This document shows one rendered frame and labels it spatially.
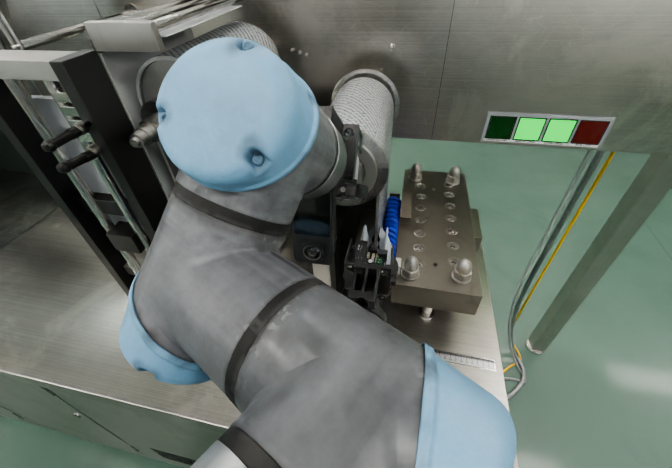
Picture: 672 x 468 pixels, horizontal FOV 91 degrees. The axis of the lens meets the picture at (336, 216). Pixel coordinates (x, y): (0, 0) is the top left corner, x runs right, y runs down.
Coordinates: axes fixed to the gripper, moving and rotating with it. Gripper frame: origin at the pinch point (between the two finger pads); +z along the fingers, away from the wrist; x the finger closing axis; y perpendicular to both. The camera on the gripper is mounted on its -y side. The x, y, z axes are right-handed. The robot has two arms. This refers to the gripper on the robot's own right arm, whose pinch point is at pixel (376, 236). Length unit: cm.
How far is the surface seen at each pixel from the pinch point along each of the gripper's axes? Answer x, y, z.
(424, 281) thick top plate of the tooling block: -9.8, -6.0, -4.4
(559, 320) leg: -74, -81, 46
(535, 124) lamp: -30.8, 10.7, 29.8
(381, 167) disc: -0.3, 17.0, -2.5
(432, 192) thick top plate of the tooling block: -11.3, -6.0, 24.1
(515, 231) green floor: -80, -109, 132
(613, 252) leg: -75, -40, 46
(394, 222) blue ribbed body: -2.9, -5.4, 10.5
